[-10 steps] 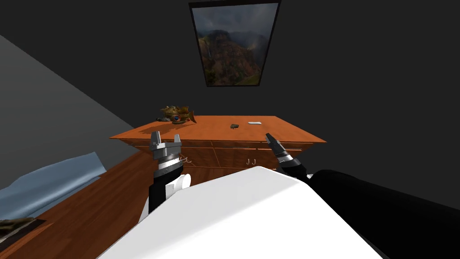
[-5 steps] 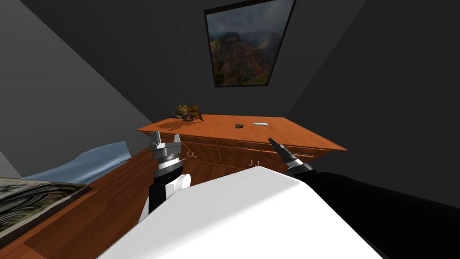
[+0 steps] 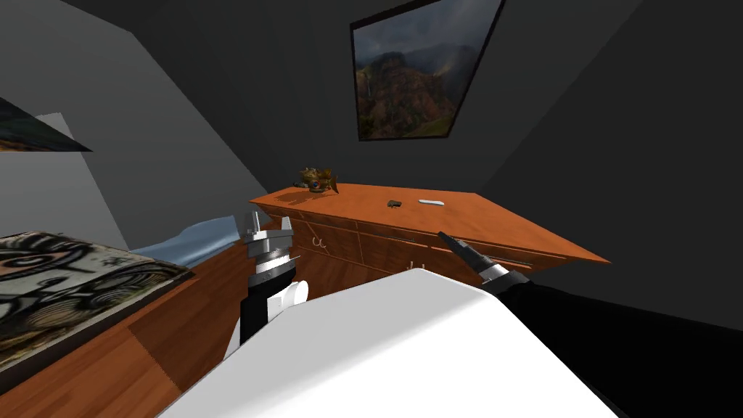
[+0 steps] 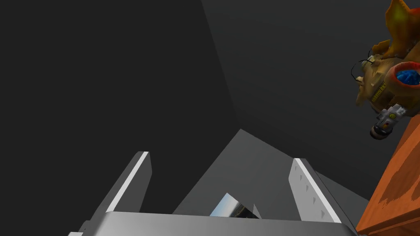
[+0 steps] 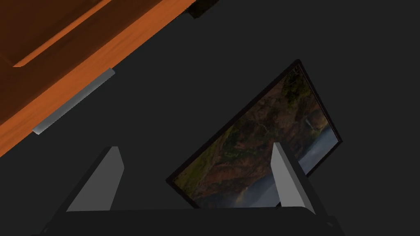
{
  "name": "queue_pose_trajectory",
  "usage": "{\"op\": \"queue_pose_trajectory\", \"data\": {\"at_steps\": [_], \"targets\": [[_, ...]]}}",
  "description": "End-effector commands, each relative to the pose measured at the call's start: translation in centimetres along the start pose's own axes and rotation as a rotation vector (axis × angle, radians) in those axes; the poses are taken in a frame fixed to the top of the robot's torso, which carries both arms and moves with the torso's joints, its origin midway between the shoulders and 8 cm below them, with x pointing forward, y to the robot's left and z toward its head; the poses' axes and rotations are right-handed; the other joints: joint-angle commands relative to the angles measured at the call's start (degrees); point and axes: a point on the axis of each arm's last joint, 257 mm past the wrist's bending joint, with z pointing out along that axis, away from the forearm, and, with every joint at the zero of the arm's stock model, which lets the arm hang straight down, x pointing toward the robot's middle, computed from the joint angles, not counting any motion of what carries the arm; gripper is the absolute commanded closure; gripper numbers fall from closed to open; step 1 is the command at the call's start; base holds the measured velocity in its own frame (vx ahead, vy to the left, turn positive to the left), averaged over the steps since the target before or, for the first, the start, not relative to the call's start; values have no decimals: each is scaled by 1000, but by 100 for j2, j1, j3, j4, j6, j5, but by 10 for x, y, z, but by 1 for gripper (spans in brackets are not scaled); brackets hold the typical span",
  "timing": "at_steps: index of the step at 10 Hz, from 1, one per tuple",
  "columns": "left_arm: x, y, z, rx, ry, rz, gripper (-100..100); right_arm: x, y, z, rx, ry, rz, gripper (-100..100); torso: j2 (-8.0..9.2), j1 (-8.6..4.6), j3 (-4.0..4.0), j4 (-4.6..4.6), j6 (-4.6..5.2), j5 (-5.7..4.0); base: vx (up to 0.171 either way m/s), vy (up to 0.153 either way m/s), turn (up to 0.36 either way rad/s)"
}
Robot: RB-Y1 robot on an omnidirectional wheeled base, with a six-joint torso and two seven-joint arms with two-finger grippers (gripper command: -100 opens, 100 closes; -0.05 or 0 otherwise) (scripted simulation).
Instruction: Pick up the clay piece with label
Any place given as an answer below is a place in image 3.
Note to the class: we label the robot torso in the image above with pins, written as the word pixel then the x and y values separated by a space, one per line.
pixel 377 354

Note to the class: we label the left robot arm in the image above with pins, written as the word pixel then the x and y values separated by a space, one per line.
pixel 253 313

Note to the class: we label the flat white object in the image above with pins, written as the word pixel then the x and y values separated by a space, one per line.
pixel 431 202

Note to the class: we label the brown fish ornament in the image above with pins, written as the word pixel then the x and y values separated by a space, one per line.
pixel 316 180

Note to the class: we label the framed mountain landscape picture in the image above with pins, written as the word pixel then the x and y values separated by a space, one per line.
pixel 412 75

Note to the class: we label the small dark object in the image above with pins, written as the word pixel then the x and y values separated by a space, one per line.
pixel 395 203

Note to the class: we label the blue grey cloth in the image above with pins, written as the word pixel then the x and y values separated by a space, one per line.
pixel 197 241

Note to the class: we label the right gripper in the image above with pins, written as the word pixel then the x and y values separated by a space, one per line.
pixel 464 248

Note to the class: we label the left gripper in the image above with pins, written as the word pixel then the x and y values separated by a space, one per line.
pixel 268 238

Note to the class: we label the orange wooden dresser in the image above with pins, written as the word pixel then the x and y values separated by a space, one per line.
pixel 441 223

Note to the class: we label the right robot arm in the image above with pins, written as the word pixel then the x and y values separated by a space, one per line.
pixel 627 354

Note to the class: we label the graffiti print canvas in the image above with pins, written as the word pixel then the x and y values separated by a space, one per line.
pixel 69 278

